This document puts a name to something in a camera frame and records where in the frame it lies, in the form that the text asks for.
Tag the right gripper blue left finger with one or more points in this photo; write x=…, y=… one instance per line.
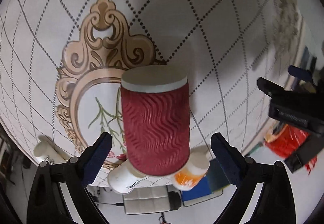
x=94, y=157

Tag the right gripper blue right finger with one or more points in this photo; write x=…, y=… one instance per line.
x=228, y=157

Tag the red ribbed paper cup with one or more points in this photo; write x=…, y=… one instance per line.
x=156, y=114

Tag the orange white paper cup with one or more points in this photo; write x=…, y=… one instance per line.
x=193, y=171

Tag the white paper cup right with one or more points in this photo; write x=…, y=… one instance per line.
x=47, y=150

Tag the red plastic bag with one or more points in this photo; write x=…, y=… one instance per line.
x=284, y=140

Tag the blue flat board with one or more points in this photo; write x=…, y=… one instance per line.
x=202, y=189

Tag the white padded chair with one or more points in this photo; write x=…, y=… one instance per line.
x=151, y=200

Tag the patterned floral tablecloth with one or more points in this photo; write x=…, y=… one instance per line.
x=62, y=61

